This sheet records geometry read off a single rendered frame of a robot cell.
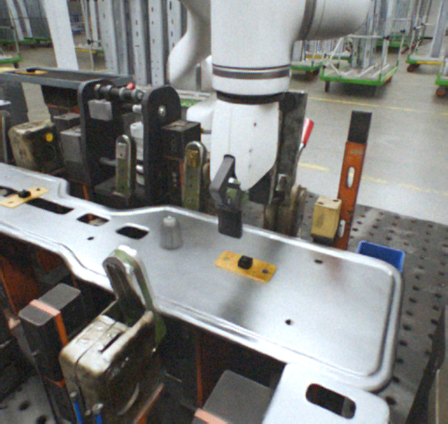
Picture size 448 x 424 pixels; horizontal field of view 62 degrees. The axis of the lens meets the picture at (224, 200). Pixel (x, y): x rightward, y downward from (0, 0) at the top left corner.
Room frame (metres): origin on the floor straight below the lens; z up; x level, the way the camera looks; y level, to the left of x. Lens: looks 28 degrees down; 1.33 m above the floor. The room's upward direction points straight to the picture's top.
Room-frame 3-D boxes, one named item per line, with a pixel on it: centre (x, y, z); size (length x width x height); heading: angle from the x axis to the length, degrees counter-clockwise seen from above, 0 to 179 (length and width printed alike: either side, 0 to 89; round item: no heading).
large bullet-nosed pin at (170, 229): (0.48, 0.08, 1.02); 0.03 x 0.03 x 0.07
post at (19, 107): (1.16, 0.66, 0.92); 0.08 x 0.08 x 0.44; 63
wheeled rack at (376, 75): (7.13, -2.55, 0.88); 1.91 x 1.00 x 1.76; 149
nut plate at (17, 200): (0.63, 0.38, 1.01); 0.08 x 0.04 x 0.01; 152
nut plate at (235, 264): (0.42, -0.03, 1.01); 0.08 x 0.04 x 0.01; 63
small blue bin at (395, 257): (0.73, -0.38, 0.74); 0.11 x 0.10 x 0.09; 63
